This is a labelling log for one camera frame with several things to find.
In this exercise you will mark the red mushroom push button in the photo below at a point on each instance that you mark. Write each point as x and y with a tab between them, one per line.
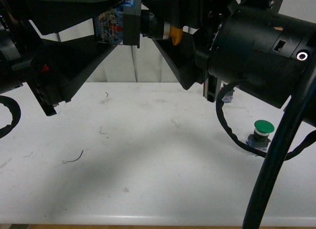
228	97

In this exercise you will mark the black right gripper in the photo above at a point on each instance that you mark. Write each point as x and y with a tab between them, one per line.
189	60

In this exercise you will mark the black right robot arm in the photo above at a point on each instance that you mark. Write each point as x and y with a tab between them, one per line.
269	49

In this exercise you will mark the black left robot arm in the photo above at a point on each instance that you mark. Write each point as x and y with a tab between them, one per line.
53	70

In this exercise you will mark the yellow mushroom push button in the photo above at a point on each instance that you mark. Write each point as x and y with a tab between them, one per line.
125	23

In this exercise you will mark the white curtain backdrop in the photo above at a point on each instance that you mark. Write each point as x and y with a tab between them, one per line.
124	63

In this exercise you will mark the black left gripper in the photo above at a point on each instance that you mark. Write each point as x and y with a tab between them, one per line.
53	70

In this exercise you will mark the green mushroom push button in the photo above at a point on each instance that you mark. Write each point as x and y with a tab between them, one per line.
259	140

